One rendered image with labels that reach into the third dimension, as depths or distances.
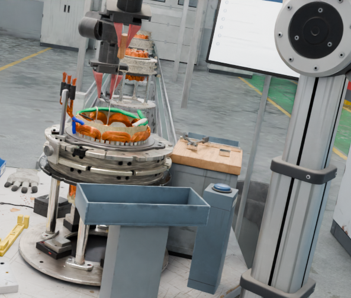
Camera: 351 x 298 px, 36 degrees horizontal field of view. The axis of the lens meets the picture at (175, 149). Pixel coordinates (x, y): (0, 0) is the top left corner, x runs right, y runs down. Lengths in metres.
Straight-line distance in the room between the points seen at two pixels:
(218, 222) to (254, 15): 1.23
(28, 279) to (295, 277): 0.60
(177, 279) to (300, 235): 0.42
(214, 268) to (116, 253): 0.34
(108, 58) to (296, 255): 0.72
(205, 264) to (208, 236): 0.07
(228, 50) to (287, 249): 1.37
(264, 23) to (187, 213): 1.38
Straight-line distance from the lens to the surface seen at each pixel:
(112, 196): 1.14
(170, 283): 1.39
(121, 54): 1.34
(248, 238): 2.93
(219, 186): 1.30
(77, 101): 1.43
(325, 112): 1.06
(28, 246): 1.44
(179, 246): 1.52
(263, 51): 2.31
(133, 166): 1.26
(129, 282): 1.13
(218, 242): 1.32
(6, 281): 1.28
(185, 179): 1.46
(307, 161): 1.08
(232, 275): 1.49
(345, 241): 4.12
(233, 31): 2.36
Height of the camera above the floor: 1.42
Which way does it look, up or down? 14 degrees down
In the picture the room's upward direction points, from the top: 9 degrees clockwise
